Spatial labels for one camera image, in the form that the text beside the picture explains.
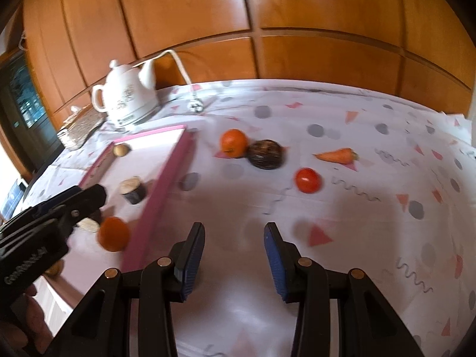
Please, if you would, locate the pink tray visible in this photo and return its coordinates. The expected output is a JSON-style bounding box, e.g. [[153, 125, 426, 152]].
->
[[37, 124, 196, 317]]

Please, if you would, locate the red tomato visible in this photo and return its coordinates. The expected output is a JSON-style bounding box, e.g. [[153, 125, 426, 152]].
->
[[295, 167, 321, 194]]

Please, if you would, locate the white power cable with plug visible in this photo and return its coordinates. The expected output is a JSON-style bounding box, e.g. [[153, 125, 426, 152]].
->
[[151, 49, 205, 114]]

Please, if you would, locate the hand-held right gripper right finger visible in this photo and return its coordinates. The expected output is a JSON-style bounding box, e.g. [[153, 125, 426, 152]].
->
[[263, 222, 428, 357]]

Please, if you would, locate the wooden wardrobe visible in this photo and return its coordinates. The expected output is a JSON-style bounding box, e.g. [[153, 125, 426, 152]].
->
[[20, 0, 476, 127]]

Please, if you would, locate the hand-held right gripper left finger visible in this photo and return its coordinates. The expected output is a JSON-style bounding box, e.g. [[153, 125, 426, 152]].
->
[[52, 222, 206, 357]]

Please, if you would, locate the dark glass cabinet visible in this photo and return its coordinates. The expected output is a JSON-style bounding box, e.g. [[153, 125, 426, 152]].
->
[[0, 50, 60, 179]]

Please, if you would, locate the pale cut yam piece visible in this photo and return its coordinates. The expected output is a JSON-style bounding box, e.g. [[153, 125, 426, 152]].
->
[[76, 212, 102, 234]]

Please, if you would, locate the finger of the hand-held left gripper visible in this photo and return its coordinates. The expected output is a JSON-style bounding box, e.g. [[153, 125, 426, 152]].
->
[[10, 187, 83, 226], [56, 184, 107, 237]]

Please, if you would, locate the purple cut sweet potato piece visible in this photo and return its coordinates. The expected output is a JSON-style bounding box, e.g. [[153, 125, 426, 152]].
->
[[120, 176, 147, 205]]

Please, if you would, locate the large orange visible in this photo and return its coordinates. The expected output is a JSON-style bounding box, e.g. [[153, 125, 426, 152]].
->
[[98, 216, 131, 252]]

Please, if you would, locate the white ceramic electric kettle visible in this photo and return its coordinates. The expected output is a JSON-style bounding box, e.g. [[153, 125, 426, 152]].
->
[[91, 59, 160, 127]]

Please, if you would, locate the small orange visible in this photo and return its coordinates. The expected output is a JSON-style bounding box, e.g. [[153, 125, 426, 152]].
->
[[220, 129, 248, 158]]

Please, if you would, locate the carrot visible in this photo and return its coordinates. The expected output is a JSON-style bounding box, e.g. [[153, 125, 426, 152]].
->
[[313, 148, 360, 165]]

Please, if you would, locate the person's left hand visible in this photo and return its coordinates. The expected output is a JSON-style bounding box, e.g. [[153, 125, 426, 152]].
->
[[0, 282, 53, 357]]

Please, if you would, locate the dark sweet potato chunk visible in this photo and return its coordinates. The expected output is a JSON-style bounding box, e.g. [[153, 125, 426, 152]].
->
[[248, 139, 284, 170]]

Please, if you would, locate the silver tissue box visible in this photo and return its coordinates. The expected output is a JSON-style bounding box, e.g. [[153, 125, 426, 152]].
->
[[57, 106, 107, 151]]

